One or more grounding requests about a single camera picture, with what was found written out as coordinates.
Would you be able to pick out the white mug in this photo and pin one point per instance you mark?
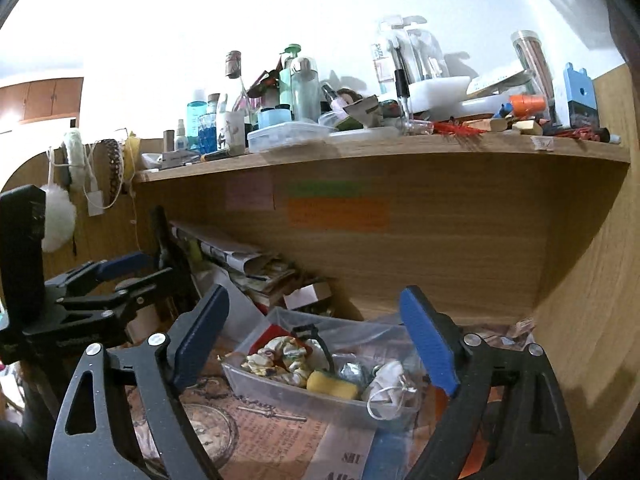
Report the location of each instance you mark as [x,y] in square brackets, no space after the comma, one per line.
[231,131]

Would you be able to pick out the green sticky note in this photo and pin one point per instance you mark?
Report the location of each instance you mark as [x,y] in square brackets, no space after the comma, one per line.
[326,189]

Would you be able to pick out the rolled newspaper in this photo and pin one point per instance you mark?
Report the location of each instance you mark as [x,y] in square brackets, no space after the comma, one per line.
[214,243]

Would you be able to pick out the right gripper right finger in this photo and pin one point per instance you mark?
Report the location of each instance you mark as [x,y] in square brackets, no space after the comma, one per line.
[531,438]

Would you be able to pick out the clear flat plastic box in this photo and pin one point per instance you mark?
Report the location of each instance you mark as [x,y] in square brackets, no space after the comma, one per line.
[286,134]

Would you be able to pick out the vintage clock print paper mat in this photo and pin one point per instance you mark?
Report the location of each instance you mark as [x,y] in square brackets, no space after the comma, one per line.
[247,439]

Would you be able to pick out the blue liquid bottle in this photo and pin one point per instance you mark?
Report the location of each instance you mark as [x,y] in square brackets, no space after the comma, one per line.
[195,108]

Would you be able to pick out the wooden shelf board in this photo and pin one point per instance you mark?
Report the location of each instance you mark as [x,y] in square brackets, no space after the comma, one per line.
[320,151]

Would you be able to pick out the blue plastic box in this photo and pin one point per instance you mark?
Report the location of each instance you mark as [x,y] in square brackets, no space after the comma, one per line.
[581,98]

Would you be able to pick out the yellow green sponge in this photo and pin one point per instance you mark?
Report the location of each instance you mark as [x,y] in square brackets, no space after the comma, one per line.
[324,383]

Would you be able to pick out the white fluffy puff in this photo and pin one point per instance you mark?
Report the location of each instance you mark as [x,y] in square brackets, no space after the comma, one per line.
[59,218]

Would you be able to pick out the orange cap bottle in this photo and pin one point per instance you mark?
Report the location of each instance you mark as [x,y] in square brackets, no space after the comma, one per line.
[525,105]

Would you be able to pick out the white drawstring pouch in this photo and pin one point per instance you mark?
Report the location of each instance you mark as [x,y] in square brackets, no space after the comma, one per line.
[389,391]

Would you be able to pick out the pale green pump bottle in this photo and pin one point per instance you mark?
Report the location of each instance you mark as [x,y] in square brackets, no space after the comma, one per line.
[288,91]

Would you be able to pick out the orange sticky note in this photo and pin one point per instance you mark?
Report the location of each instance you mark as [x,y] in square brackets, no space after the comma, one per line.
[353,214]

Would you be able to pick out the black and white sleep mask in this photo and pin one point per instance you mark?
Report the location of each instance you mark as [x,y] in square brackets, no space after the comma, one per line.
[319,356]

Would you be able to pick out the pink sticky note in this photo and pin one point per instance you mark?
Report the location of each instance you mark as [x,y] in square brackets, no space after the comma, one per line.
[249,191]

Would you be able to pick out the clear plastic storage bin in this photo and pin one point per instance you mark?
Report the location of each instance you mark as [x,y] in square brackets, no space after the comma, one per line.
[348,343]

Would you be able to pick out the white floral scrunchie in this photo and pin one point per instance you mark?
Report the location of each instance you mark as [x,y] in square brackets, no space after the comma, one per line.
[283,359]

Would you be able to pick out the stack of books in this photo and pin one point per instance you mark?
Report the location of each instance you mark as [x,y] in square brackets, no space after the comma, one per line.
[268,287]

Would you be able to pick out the red velvet pouch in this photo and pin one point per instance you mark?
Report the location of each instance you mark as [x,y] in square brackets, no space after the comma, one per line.
[271,332]

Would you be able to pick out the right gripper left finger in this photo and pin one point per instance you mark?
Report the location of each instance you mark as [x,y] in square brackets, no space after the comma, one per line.
[94,435]

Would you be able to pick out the beaded headband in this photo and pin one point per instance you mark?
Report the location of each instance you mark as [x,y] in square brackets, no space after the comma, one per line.
[110,167]

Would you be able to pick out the tall clear cylinder jar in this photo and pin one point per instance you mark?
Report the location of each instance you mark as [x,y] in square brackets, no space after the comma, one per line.
[528,48]

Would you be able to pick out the small white cardboard box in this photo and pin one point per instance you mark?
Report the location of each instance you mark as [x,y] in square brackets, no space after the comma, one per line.
[308,295]

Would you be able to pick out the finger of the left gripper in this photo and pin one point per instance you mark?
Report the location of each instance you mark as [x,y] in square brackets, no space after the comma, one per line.
[125,292]
[88,276]

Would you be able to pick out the cork topped glass bottle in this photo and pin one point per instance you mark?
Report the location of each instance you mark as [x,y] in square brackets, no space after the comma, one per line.
[234,86]

